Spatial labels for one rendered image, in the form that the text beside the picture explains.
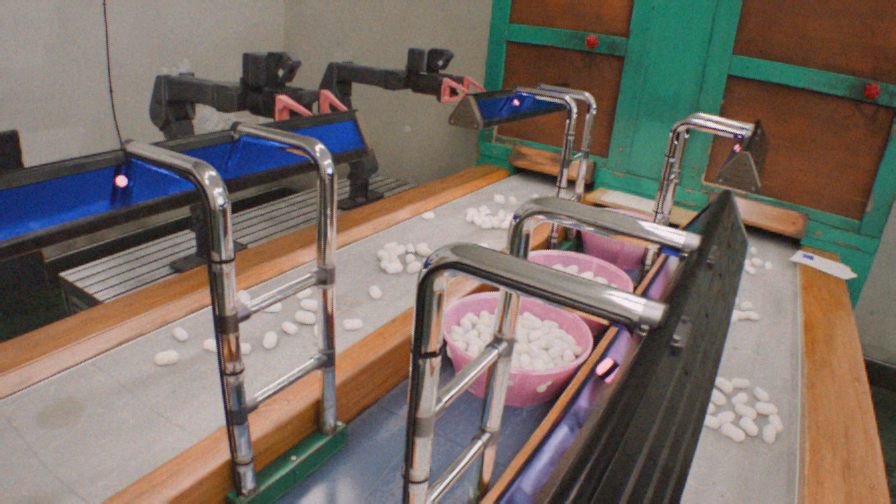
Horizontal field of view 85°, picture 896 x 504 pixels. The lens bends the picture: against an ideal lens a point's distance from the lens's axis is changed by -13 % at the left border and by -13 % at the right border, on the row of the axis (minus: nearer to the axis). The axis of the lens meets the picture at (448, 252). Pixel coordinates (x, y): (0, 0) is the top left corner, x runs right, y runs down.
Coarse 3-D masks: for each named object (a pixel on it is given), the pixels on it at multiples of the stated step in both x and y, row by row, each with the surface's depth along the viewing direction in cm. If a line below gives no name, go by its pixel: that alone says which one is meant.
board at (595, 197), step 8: (600, 192) 180; (592, 200) 173; (600, 200) 172; (624, 208) 169; (632, 208) 168; (672, 208) 172; (680, 208) 173; (648, 216) 165; (672, 216) 164; (680, 216) 165; (688, 216) 166; (680, 224) 161
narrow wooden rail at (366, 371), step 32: (544, 224) 150; (448, 288) 110; (480, 288) 114; (352, 352) 87; (384, 352) 88; (352, 384) 83; (384, 384) 91; (256, 416) 71; (288, 416) 72; (352, 416) 85; (192, 448) 64; (224, 448) 65; (256, 448) 67; (288, 448) 73; (160, 480) 59; (192, 480) 59; (224, 480) 63
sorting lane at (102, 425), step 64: (512, 192) 183; (192, 320) 95; (256, 320) 97; (384, 320) 102; (64, 384) 75; (128, 384) 77; (192, 384) 79; (256, 384) 81; (0, 448) 62; (64, 448) 64; (128, 448) 65
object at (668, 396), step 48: (720, 192) 63; (720, 240) 49; (672, 288) 37; (720, 288) 44; (624, 336) 37; (672, 336) 31; (720, 336) 40; (624, 384) 26; (672, 384) 29; (576, 432) 25; (624, 432) 23; (672, 432) 27; (528, 480) 24; (576, 480) 20; (624, 480) 22; (672, 480) 26
